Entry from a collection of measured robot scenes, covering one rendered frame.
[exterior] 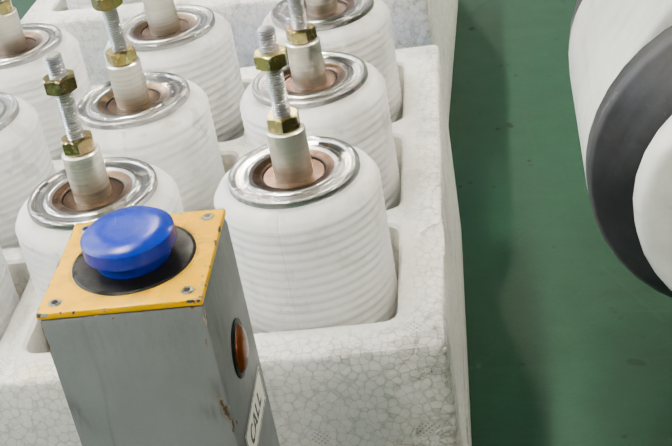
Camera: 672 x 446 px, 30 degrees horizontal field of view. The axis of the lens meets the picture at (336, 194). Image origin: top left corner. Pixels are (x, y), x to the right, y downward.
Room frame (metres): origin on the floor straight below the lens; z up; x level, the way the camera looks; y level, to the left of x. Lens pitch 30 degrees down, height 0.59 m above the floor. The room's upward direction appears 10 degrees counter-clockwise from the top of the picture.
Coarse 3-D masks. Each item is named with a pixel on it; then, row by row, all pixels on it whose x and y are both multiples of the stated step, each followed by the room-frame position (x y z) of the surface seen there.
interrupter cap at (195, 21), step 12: (144, 12) 0.90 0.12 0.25; (180, 12) 0.89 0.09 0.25; (192, 12) 0.89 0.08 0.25; (204, 12) 0.88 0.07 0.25; (132, 24) 0.89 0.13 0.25; (144, 24) 0.88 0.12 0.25; (180, 24) 0.88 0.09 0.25; (192, 24) 0.87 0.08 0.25; (204, 24) 0.86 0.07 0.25; (132, 36) 0.86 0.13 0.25; (144, 36) 0.87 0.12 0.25; (156, 36) 0.86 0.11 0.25; (168, 36) 0.85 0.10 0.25; (180, 36) 0.85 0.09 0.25; (192, 36) 0.84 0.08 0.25; (144, 48) 0.84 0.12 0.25; (156, 48) 0.83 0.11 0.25; (168, 48) 0.83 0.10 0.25
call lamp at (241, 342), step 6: (240, 324) 0.46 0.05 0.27; (240, 330) 0.45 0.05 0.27; (240, 336) 0.45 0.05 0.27; (246, 336) 0.46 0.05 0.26; (240, 342) 0.45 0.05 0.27; (246, 342) 0.45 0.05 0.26; (240, 348) 0.44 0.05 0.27; (246, 348) 0.45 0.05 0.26; (240, 354) 0.44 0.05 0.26; (246, 354) 0.45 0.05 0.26; (240, 360) 0.44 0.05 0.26; (246, 360) 0.45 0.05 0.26; (240, 366) 0.44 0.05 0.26; (246, 366) 0.45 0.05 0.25
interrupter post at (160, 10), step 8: (144, 0) 0.86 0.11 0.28; (152, 0) 0.86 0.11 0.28; (160, 0) 0.86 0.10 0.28; (168, 0) 0.86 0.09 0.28; (144, 8) 0.87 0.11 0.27; (152, 8) 0.86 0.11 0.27; (160, 8) 0.86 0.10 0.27; (168, 8) 0.86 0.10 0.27; (152, 16) 0.86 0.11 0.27; (160, 16) 0.86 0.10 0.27; (168, 16) 0.86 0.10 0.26; (176, 16) 0.87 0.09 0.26; (152, 24) 0.86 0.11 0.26; (160, 24) 0.86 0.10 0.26; (168, 24) 0.86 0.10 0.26; (176, 24) 0.87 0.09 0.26; (152, 32) 0.86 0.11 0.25; (160, 32) 0.86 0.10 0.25; (168, 32) 0.86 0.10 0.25
